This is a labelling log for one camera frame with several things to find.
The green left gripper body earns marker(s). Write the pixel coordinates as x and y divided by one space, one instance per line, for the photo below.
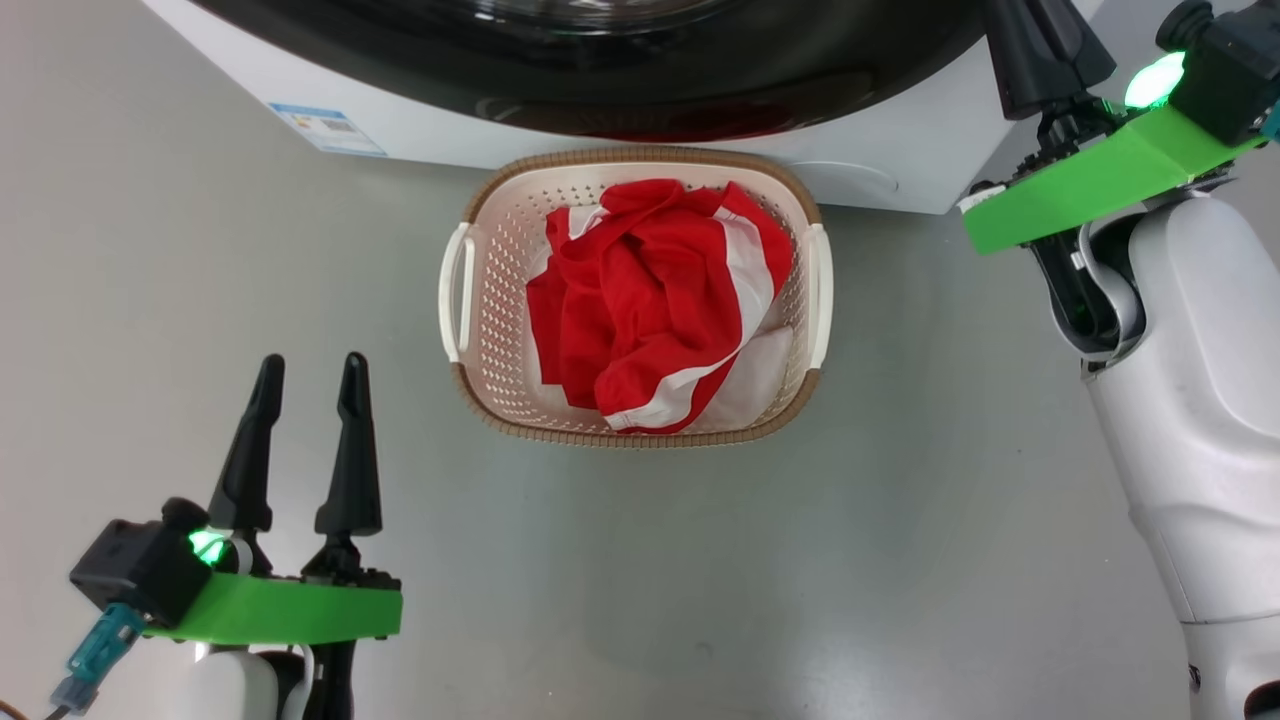
290 610

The cream perforated laundry basket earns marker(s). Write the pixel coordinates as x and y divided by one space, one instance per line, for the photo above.
500 300

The round glass washing machine door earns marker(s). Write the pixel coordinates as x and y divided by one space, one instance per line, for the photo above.
600 70

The white washing machine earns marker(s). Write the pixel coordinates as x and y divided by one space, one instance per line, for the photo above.
900 170

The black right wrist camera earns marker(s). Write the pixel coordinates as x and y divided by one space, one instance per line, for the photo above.
1230 60

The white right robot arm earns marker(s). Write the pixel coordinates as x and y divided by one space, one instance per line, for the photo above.
1200 400

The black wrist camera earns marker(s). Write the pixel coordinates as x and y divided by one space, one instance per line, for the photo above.
1230 60
135 565

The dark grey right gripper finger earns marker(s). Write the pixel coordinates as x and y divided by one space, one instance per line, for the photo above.
1020 55
1080 55

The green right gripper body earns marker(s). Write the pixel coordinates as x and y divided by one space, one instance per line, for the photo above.
1090 185

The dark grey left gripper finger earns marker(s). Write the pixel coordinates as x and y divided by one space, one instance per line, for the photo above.
250 470
352 470

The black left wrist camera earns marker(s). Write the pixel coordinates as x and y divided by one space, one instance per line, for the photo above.
135 565

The blue white energy sticker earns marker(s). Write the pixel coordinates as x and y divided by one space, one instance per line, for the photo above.
328 130

